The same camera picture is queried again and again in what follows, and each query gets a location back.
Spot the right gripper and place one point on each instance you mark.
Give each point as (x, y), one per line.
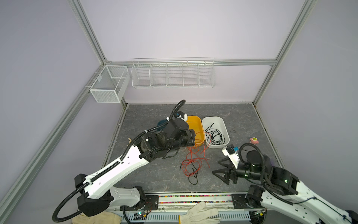
(227, 174)

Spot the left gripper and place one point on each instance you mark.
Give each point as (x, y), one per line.
(190, 135)

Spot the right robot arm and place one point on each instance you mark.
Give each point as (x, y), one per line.
(277, 189)

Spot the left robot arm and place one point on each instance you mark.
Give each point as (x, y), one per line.
(98, 192)

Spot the teal plastic bin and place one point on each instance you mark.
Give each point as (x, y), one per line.
(162, 122)

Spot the yellow plastic bin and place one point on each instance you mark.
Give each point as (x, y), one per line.
(195, 123)

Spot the white plastic bin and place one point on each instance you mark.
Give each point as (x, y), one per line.
(216, 134)

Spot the pink toy figure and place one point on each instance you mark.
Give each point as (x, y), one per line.
(254, 140)

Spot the right work glove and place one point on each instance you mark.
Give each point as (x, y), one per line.
(198, 214)

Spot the work glove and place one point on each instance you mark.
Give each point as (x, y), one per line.
(102, 218)
(198, 214)

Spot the white mesh box basket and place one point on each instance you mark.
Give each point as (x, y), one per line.
(111, 84)

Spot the left work glove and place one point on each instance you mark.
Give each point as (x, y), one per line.
(102, 218)

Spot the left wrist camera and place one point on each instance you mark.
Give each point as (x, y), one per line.
(181, 115)

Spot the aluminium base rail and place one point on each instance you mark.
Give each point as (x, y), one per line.
(232, 206)

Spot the white wire shelf basket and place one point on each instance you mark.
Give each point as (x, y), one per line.
(173, 73)

